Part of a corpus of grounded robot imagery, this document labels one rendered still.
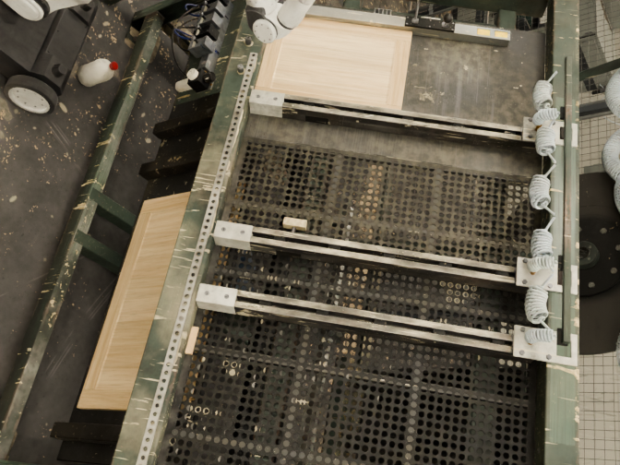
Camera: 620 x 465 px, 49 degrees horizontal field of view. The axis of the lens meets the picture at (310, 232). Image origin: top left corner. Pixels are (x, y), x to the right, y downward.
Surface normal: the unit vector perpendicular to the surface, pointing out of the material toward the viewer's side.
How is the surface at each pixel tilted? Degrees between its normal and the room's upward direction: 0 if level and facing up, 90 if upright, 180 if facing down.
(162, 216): 90
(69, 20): 0
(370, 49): 58
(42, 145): 0
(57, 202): 0
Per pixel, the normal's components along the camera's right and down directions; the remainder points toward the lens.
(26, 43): 0.83, -0.11
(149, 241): -0.53, -0.47
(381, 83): 0.00, -0.45
